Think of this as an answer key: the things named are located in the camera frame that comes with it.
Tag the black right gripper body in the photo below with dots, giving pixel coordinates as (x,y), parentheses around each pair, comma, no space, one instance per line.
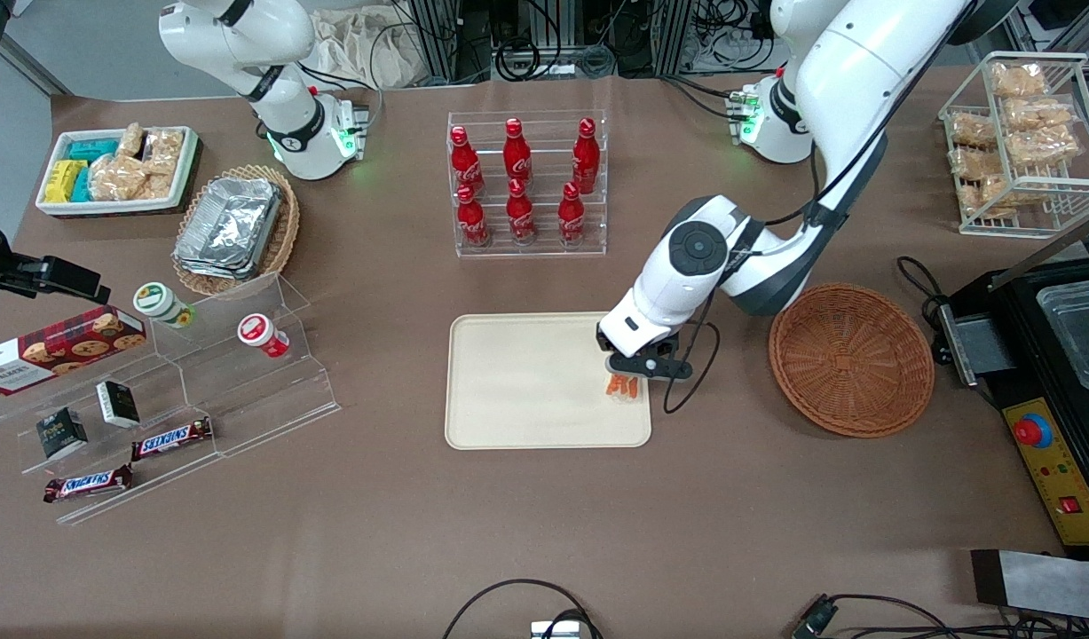
(10,269)

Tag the triangular sandwich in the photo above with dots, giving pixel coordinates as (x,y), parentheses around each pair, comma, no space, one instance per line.
(622,388)

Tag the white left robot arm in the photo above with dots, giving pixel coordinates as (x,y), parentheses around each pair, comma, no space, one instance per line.
(864,62)

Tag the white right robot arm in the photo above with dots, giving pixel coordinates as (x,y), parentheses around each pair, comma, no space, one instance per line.
(242,35)

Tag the beige plastic tray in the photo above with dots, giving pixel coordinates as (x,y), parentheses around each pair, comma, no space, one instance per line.
(526,382)

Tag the oval light wicker basket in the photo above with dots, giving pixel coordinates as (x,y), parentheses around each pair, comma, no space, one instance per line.
(282,235)

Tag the round brown wicker basket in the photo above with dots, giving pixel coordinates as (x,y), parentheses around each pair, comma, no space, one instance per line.
(850,364)

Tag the red tartan cookie box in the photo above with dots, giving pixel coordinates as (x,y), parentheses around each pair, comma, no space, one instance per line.
(56,351)

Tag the green lid yogurt cup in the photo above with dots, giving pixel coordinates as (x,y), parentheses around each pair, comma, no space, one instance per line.
(158,302)

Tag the teal snack packet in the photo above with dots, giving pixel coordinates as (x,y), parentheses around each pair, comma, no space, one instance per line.
(93,149)
(82,185)

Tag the yellow snack packet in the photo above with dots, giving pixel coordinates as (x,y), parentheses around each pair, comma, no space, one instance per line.
(60,182)

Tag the clear bag of crackers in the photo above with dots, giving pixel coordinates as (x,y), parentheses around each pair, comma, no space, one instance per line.
(130,140)
(118,177)
(164,151)

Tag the clear acrylic bottle rack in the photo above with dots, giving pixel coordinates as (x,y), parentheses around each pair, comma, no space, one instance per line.
(544,248)

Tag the small black box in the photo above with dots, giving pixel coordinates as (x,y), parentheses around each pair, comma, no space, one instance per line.
(118,404)
(61,433)

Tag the red cola bottle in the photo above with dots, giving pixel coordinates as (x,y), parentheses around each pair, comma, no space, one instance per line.
(571,217)
(520,217)
(516,155)
(464,164)
(586,160)
(472,222)

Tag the white rectangular snack bin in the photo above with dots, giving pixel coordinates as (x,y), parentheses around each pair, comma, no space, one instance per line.
(185,182)

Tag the clear acrylic stepped stand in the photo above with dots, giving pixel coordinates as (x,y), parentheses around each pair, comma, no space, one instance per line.
(269,399)
(11,413)

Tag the aluminium foil container stack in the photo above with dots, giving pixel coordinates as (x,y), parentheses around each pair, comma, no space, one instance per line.
(229,226)

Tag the snickers chocolate bar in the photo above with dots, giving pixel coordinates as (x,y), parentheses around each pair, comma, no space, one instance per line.
(171,439)
(87,484)

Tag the red lid yogurt cup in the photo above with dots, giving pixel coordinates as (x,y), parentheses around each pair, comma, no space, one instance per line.
(258,333)

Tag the grey base connector block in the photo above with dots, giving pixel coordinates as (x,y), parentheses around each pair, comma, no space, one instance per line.
(356,129)
(744,111)

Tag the small silver device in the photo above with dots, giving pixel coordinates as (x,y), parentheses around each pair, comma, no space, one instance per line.
(553,631)

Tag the beige crumpled cloth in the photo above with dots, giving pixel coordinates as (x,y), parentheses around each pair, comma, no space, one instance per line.
(366,53)

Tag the bagged pastry snack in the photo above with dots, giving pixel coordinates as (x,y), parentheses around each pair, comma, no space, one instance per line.
(997,195)
(1019,80)
(1039,114)
(972,162)
(972,130)
(1041,148)

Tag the black sealing machine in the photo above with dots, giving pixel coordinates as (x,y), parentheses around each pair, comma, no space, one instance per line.
(1019,390)

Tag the red emergency stop button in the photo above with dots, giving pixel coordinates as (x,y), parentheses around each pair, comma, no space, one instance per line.
(1033,431)

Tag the clear plastic container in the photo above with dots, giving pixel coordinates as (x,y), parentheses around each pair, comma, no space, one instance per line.
(1081,333)

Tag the grey metal plate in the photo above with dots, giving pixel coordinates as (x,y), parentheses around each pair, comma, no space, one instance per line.
(1050,586)

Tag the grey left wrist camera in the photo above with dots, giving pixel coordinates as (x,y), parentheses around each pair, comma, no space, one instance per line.
(624,364)

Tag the aluminium profile post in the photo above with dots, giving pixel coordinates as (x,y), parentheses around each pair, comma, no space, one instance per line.
(670,35)
(437,35)

